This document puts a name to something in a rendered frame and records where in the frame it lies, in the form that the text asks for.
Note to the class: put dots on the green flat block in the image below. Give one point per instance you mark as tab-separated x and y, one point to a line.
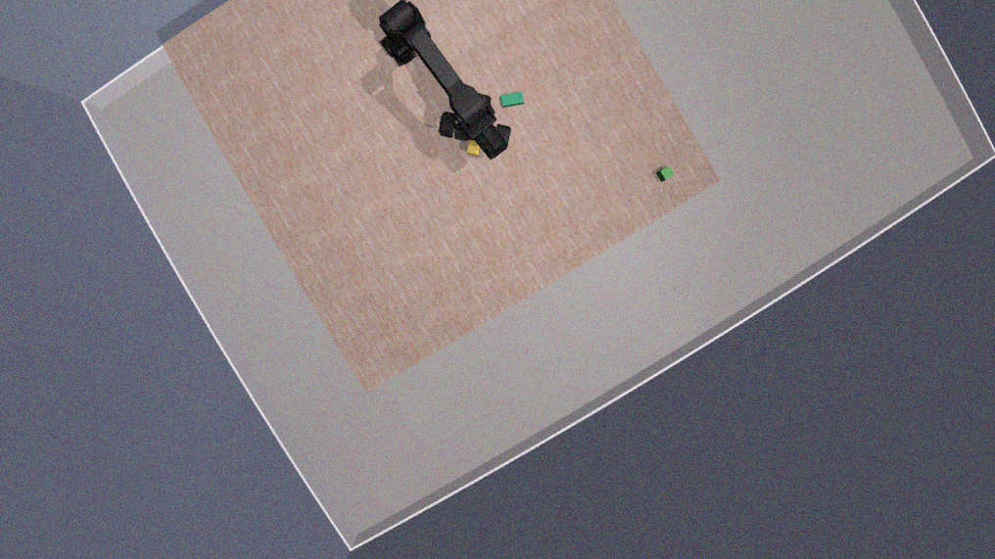
509	100

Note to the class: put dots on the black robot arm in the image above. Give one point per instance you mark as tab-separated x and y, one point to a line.
407	32

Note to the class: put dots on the small green block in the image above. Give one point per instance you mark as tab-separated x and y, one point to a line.
665	173

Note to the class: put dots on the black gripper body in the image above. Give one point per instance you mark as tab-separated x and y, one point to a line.
447	124

